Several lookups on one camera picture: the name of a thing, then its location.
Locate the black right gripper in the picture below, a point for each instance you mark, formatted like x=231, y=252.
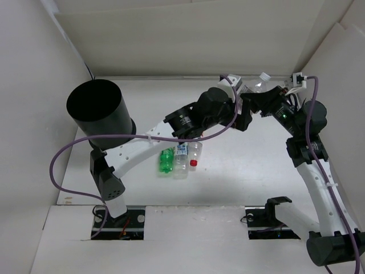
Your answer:
x=261, y=101

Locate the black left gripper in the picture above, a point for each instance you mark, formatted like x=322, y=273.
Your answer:
x=242, y=120

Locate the clear bottle blue orange label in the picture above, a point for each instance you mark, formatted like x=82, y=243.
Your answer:
x=260, y=84

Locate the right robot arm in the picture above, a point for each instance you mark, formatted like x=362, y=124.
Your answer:
x=334, y=238

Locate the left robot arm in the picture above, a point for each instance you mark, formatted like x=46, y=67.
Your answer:
x=218, y=106

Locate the black plastic bin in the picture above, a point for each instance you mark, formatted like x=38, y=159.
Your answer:
x=98, y=108

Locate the clear bottle red label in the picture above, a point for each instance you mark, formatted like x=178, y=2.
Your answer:
x=194, y=154

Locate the clear bottle blue green label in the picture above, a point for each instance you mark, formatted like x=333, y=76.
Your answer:
x=180, y=161

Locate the green plastic soda bottle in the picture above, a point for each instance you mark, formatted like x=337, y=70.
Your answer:
x=166, y=160

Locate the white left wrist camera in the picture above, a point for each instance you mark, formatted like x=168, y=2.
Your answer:
x=229, y=82

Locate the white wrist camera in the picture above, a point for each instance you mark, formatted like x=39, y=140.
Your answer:
x=229, y=82
x=299, y=83

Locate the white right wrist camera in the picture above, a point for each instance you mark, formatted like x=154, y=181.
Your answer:
x=299, y=83

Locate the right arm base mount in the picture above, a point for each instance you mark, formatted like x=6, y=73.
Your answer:
x=262, y=223

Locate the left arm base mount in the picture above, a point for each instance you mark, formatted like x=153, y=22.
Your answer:
x=129, y=226

